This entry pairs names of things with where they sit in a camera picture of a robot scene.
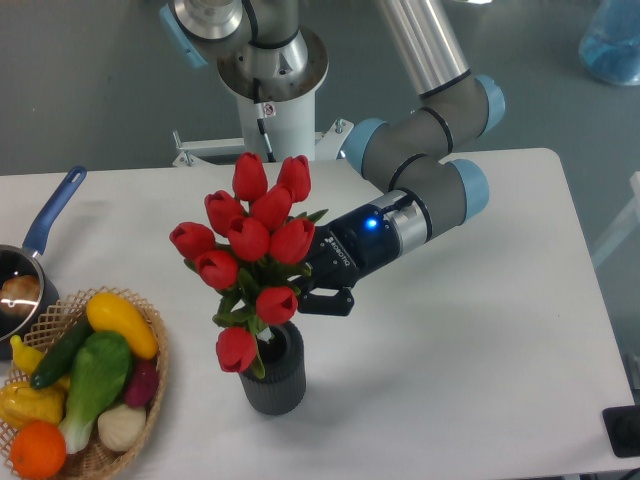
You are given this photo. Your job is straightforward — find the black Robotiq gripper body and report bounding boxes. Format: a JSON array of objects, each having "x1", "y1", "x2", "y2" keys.
[{"x1": 304, "y1": 197, "x2": 405, "y2": 293}]

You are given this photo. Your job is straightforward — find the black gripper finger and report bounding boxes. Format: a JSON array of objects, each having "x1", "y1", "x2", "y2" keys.
[{"x1": 297, "y1": 287, "x2": 355, "y2": 317}]

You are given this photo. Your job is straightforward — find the red tulip bouquet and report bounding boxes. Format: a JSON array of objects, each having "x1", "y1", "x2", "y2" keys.
[{"x1": 169, "y1": 152, "x2": 323, "y2": 379}]

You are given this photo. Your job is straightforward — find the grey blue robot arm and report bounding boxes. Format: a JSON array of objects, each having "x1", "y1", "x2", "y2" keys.
[{"x1": 160, "y1": 1, "x2": 505, "y2": 316}]

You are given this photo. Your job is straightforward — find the dark grey ribbed vase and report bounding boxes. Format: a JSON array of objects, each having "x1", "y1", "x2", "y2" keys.
[{"x1": 240, "y1": 322, "x2": 306, "y2": 416}]

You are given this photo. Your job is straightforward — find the purple red onion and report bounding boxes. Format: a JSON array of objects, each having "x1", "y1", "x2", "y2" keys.
[{"x1": 123, "y1": 360, "x2": 159, "y2": 408}]

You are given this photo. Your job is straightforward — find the yellow squash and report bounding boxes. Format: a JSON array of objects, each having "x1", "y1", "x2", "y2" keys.
[{"x1": 86, "y1": 292, "x2": 159, "y2": 360}]

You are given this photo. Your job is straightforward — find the green bok choy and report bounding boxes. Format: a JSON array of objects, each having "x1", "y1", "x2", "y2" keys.
[{"x1": 59, "y1": 331, "x2": 132, "y2": 455}]

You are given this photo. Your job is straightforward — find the white garlic bulb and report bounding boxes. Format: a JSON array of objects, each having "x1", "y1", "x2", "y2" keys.
[{"x1": 97, "y1": 404, "x2": 146, "y2": 452}]

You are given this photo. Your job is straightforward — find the woven wicker basket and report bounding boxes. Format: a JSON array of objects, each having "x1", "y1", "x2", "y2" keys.
[{"x1": 1, "y1": 287, "x2": 168, "y2": 479}]

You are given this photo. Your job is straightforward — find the green cucumber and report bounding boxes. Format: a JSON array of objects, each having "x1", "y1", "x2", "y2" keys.
[{"x1": 30, "y1": 315, "x2": 94, "y2": 390}]

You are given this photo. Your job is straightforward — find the black device at edge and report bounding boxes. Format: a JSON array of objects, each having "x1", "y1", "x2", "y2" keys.
[{"x1": 602, "y1": 405, "x2": 640, "y2": 458}]

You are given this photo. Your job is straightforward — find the yellow banana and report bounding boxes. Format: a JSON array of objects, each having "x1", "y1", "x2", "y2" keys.
[{"x1": 10, "y1": 335, "x2": 70, "y2": 393}]

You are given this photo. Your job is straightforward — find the brown bread in pan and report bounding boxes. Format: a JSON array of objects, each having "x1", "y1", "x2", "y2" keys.
[{"x1": 1, "y1": 275, "x2": 40, "y2": 319}]

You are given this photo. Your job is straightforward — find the yellow orange gourd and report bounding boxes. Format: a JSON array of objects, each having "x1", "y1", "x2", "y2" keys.
[{"x1": 1, "y1": 381, "x2": 65, "y2": 430}]

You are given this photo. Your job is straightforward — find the orange fruit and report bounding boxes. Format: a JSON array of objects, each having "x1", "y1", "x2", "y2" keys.
[{"x1": 9, "y1": 421, "x2": 66, "y2": 479}]

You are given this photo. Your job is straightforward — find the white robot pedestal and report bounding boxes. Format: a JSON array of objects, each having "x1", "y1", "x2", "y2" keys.
[{"x1": 173, "y1": 26, "x2": 354, "y2": 166}]

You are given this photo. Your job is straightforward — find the white frame at right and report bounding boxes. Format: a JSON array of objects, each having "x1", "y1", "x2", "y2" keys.
[{"x1": 591, "y1": 171, "x2": 639, "y2": 269}]

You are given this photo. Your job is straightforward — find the blue handled saucepan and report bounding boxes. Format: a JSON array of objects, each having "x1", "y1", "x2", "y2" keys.
[{"x1": 1, "y1": 166, "x2": 87, "y2": 361}]

